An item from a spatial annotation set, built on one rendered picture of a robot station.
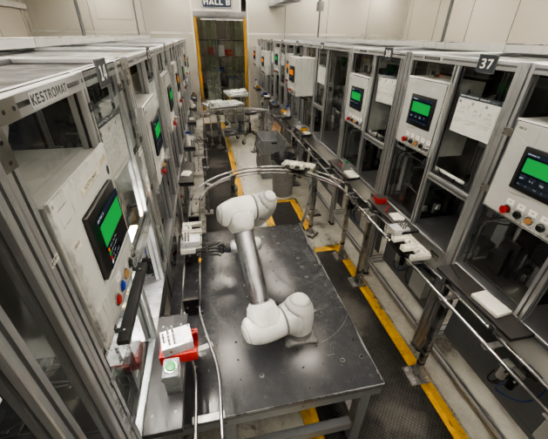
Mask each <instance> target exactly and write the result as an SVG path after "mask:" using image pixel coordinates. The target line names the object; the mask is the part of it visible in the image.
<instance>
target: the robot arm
mask: <svg viewBox="0 0 548 439"><path fill-rule="evenodd" d="M276 205H277V198H276V196H275V194H274V192H272V191H270V190H265V191H262V192H259V193H256V194H251V195H243V196H239V197H235V198H231V199H228V200H227V201H225V202H223V203H221V204H220V205H219V206H217V208H216V217H217V220H218V222H219V223H220V224H221V225H222V226H227V228H228V229H229V231H230V232H231V233H233V236H234V239H235V240H231V242H230V241H228V242H225V243H224V242H221V241H220V240H217V241H215V242H213V243H209V244H206V247H201V248H197V249H195V253H207V255H218V256H220V257H221V255H222V254H223V253H231V252H232V253H238V254H239V257H240V264H241V267H242V271H243V274H244V278H245V282H246V285H247V292H248V296H249V300H250V303H249V305H248V307H247V317H246V318H244V320H243V321H242V323H241V332H242V334H243V336H244V338H245V340H246V342H247V343H249V344H253V345H263V344H268V343H270V342H273V341H277V340H279V339H280V338H282V337H284V339H285V347H286V348H291V347H294V346H300V345H305V344H309V343H313V344H315V343H317V338H316V337H315V334H314V331H313V329H312V326H313V322H314V307H313V303H312V302H311V300H310V299H309V298H308V297H307V296H306V295H305V294H304V293H293V294H290V295H289V296H288V297H287V298H286V300H285V301H283V302H282V303H281V304H280V305H279V306H276V304H275V302H274V301H273V300H272V299H270V298H269V296H268V292H267V285H266V282H265V278H264V274H263V271H262V267H261V263H260V256H259V253H258V250H260V249H261V246H262V244H261V239H260V238H259V237H254V227H255V226H256V227H259V226H262V225H263V224H264V223H265V222H266V221H267V220H268V219H269V218H270V217H271V215H272V214H273V213H274V210H275V208H276ZM218 244H219V245H218ZM215 245H216V246H215ZM218 252H219V253H218Z"/></svg>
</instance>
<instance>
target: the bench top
mask: <svg viewBox="0 0 548 439"><path fill-rule="evenodd" d="M275 235H276V236H275ZM201 236H202V247H206V244H209V243H213V242H215V241H217V240H220V241H221V242H224V243H225V242H228V241H230V242H231V240H235V239H234V236H233V233H231V232H230V231H220V232H211V233H203V234H202V235H201ZM254 237H259V238H260V239H261V244H262V246H261V249H260V250H258V253H259V256H260V263H261V267H262V271H263V274H264V278H265V282H266V285H267V292H268V296H269V298H270V299H272V300H273V301H274V302H275V304H276V306H279V305H280V304H281V303H282V302H283V301H285V300H286V298H287V297H288V296H289V295H290V294H293V293H304V294H305V295H306V296H307V297H308V298H309V299H310V300H311V302H312V303H313V307H314V322H313V326H312V329H313V331H314V334H315V337H316V338H317V343H315V344H313V343H309V344H305V345H300V346H294V347H291V348H286V347H285V339H284V337H282V338H280V339H279V340H277V341H273V342H270V343H268V344H263V345H253V344H249V343H247V342H246V340H245V338H244V336H243V334H242V332H241V323H242V321H243V320H244V318H246V317H247V307H248V305H249V303H250V300H249V296H248V292H247V285H246V282H245V278H244V274H243V271H242V267H241V264H240V257H239V254H238V253H232V252H231V253H223V254H222V255H221V257H220V256H218V255H207V253H201V259H203V262H201V310H204V313H203V314H202V319H203V321H204V325H205V328H206V331H207V334H208V337H209V339H210V341H211V342H212V343H213V351H214V353H215V356H216V359H217V362H218V366H219V371H220V382H221V394H222V409H223V410H225V417H226V418H225V419H223V422H224V421H228V420H232V419H236V418H241V417H244V416H249V415H256V414H260V413H265V412H268V411H273V410H277V409H284V408H289V407H293V406H297V405H302V404H305V403H310V402H318V401H321V400H326V399H330V398H334V397H338V396H343V395H350V394H354V393H358V392H362V391H367V390H371V389H375V388H382V385H384V384H385V382H384V380H383V378H382V377H381V375H380V373H379V371H378V369H377V367H376V365H375V363H374V362H373V360H372V358H371V356H370V354H369V351H368V350H367V348H366V347H365V345H364V343H363V341H362V338H361V336H360V335H359V333H358V332H357V330H356V328H355V325H354V323H353V322H352V320H351V318H350V317H349V315H348V312H347V310H346V308H345V307H344V305H343V303H342V301H341V299H340V297H339V295H338V294H337V292H336V291H335V288H334V286H333V284H332V283H331V280H330V278H329V277H328V275H327V273H326V271H325V269H324V267H323V265H322V263H321V261H320V260H319V258H318V256H317V254H316V252H315V250H314V248H313V246H312V245H311V243H310V241H309V239H308V236H307V235H306V233H305V231H304V230H303V228H302V226H301V223H297V224H288V225H280V226H264V227H255V228H254ZM180 241H181V235H179V239H178V247H177V256H176V264H175V272H174V281H173V297H172V305H171V313H170V316H171V315H176V314H180V300H181V288H182V276H183V264H184V255H181V253H180ZM187 260H188V258H187V255H186V261H187ZM195 296H199V262H195V263H188V264H187V263H186V270H185V284H184V298H189V297H195ZM188 324H189V326H190V329H193V328H197V329H198V335H199V346H201V345H204V344H206V343H208V342H207V340H206V336H205V333H204V331H203V328H202V325H201V322H200V315H199V314H196V315H190V316H188ZM360 355H363V358H361V357H360ZM194 365H195V369H196V374H197V381H198V415H206V414H211V413H215V412H220V407H219V390H218V378H217V373H216V368H215V364H214V360H213V356H212V353H211V350H210V348H209V349H206V350H204V351H201V352H199V359H198V360H194ZM349 378H352V379H353V381H350V380H349ZM193 417H194V378H193V368H192V364H191V361H187V362H186V391H185V412H184V429H190V428H194V425H193Z"/></svg>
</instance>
